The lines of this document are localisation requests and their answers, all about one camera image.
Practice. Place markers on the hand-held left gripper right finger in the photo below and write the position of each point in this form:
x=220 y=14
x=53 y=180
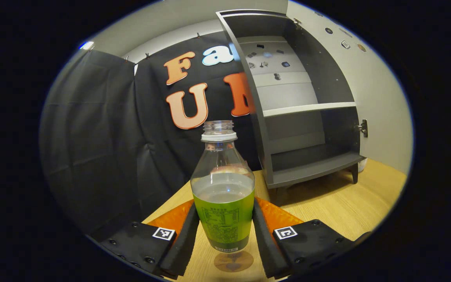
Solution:
x=264 y=246

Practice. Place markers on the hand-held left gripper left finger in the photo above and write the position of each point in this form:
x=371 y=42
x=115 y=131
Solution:
x=186 y=243

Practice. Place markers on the brown round coaster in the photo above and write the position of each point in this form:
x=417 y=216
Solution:
x=233 y=263

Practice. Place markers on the green label plastic bottle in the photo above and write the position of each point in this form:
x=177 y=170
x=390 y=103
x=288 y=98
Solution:
x=223 y=219

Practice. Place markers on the grey cabinet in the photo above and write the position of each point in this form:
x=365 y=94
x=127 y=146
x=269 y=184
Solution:
x=307 y=164

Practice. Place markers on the beige cabinet door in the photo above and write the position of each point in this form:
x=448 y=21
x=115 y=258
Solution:
x=382 y=98

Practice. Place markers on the metal door hinge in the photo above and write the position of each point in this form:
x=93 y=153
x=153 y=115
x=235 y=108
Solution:
x=298 y=23
x=363 y=128

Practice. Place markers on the black backdrop cloth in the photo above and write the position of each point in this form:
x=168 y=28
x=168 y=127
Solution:
x=92 y=137

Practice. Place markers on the small ceiling light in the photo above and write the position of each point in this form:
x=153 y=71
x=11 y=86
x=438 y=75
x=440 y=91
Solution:
x=86 y=45

